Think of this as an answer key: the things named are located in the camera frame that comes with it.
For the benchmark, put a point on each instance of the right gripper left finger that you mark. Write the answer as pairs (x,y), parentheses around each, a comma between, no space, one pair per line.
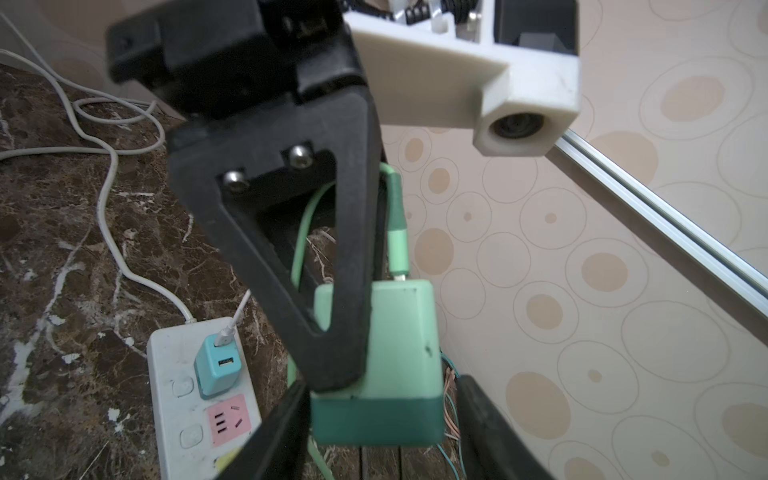
(277,449)

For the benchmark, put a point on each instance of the long white power strip pastel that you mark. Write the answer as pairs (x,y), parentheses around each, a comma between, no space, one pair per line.
(197,436)

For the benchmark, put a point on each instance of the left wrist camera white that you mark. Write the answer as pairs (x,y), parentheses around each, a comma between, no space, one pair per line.
(509,71)

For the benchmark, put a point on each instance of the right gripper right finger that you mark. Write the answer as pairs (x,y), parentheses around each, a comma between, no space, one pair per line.
(490,447)

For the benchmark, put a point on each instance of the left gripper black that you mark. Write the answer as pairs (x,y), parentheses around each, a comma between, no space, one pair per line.
(216,58)

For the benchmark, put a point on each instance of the teal charger plug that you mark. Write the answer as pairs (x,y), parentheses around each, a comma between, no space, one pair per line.
(217,368)

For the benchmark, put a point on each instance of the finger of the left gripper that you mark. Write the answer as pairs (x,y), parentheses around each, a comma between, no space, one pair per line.
(246,180)

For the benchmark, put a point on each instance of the green charger plug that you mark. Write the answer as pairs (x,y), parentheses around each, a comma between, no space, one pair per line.
(399,399)

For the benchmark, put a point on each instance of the silver aluminium rail diagonal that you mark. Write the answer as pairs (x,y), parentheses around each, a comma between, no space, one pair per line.
(722,275)

